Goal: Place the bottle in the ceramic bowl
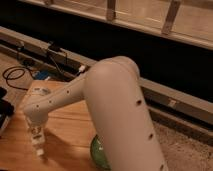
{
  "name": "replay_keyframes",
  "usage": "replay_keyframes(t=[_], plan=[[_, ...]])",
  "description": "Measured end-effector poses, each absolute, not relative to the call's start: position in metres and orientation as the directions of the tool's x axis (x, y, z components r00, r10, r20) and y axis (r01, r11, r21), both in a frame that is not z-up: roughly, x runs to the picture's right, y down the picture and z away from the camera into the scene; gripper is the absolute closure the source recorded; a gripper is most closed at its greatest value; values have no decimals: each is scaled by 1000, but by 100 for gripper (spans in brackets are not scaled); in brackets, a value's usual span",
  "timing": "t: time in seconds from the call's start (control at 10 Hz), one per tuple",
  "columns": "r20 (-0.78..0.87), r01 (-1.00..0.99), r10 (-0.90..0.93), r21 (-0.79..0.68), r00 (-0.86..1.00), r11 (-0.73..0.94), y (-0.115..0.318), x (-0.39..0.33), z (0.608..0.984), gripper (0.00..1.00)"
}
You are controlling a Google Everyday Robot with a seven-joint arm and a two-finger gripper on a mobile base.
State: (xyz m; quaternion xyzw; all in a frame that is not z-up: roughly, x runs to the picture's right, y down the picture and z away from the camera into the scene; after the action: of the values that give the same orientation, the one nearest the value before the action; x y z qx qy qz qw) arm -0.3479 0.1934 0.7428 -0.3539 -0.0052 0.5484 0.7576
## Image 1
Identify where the white plastic bottle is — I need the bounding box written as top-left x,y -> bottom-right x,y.
32,129 -> 45,156

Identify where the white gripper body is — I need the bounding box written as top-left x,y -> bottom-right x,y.
25,115 -> 47,134

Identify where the black coiled cable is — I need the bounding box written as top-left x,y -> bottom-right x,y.
2,65 -> 34,91

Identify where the black power adapter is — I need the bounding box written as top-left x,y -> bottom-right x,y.
47,42 -> 62,54

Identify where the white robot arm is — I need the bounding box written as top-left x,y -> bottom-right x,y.
23,56 -> 169,171

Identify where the green ceramic bowl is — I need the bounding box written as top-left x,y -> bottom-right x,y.
90,136 -> 110,170

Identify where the white cable plug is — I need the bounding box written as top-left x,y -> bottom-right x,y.
78,65 -> 86,73

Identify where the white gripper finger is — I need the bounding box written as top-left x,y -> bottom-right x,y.
27,128 -> 34,142
40,127 -> 45,140

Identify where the black device at left edge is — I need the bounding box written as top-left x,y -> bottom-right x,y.
0,87 -> 14,134

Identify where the wooden cutting board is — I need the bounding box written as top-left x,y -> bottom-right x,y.
0,80 -> 104,171

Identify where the blue object on floor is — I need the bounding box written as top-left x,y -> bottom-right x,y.
34,71 -> 49,80

